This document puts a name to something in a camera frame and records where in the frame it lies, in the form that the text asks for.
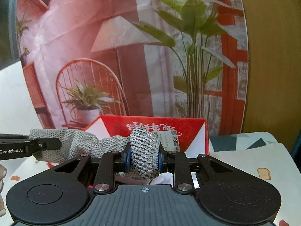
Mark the grey knitted cloth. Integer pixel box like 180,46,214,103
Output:
29,126,160,180

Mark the white cloth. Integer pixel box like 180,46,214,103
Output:
115,173,173,185

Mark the printed living room backdrop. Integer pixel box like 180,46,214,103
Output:
16,0,249,135

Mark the person hand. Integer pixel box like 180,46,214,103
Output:
0,165,7,217

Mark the red strawberry cardboard box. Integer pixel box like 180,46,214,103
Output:
84,115,209,158

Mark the dark window frame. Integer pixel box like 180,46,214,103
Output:
0,0,19,69

